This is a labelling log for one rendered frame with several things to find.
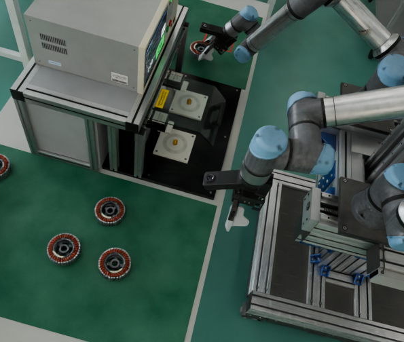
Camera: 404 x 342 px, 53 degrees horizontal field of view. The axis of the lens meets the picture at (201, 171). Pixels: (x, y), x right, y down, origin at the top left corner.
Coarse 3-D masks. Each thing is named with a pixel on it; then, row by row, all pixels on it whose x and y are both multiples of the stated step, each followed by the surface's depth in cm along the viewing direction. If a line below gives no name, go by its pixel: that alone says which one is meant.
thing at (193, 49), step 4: (192, 44) 203; (196, 44) 204; (200, 44) 205; (204, 44) 205; (208, 44) 204; (192, 48) 201; (196, 48) 205; (200, 48) 205; (204, 48) 206; (192, 52) 201; (196, 52) 200; (200, 52) 200; (196, 56) 201
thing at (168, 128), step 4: (152, 120) 161; (148, 124) 162; (152, 124) 162; (156, 124) 161; (160, 124) 161; (164, 124) 161; (168, 124) 166; (152, 128) 163; (156, 128) 163; (160, 128) 162; (164, 128) 162; (168, 128) 165; (164, 132) 165; (168, 132) 164
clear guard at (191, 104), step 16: (160, 80) 153; (176, 80) 155; (192, 80) 156; (176, 96) 150; (192, 96) 151; (208, 96) 153; (160, 112) 145; (176, 112) 146; (192, 112) 147; (208, 112) 150; (192, 128) 143; (208, 128) 148
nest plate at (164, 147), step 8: (160, 136) 175; (168, 136) 175; (176, 136) 176; (184, 136) 177; (192, 136) 177; (160, 144) 172; (168, 144) 173; (184, 144) 174; (192, 144) 175; (160, 152) 170; (168, 152) 171; (176, 152) 171; (184, 152) 172; (184, 160) 170
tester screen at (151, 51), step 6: (162, 18) 139; (162, 24) 142; (156, 36) 137; (162, 36) 148; (156, 42) 140; (150, 48) 133; (156, 48) 143; (150, 54) 135; (150, 60) 138; (150, 72) 144; (144, 84) 139
